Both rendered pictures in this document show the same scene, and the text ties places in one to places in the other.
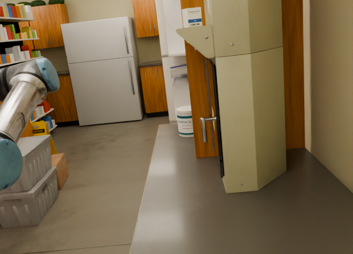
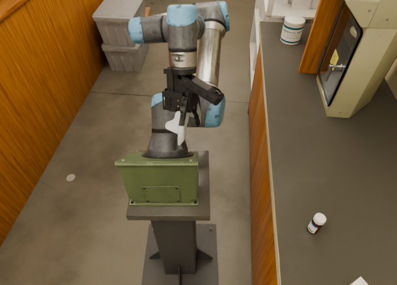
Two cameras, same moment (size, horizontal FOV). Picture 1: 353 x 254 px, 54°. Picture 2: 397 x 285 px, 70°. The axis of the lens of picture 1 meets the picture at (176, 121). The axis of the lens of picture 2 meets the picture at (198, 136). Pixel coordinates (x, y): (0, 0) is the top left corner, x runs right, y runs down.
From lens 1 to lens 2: 0.61 m
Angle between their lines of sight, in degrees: 33
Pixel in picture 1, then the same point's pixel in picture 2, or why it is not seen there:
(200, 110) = (316, 39)
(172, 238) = (295, 149)
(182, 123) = (287, 33)
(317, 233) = (388, 163)
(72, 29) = not seen: outside the picture
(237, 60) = (383, 33)
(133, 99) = not seen: outside the picture
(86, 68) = not seen: outside the picture
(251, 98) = (378, 61)
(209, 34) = (373, 9)
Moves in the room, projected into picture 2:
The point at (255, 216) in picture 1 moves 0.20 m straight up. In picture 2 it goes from (348, 141) to (367, 110)
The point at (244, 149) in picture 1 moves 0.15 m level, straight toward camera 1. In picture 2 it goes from (353, 92) to (357, 114)
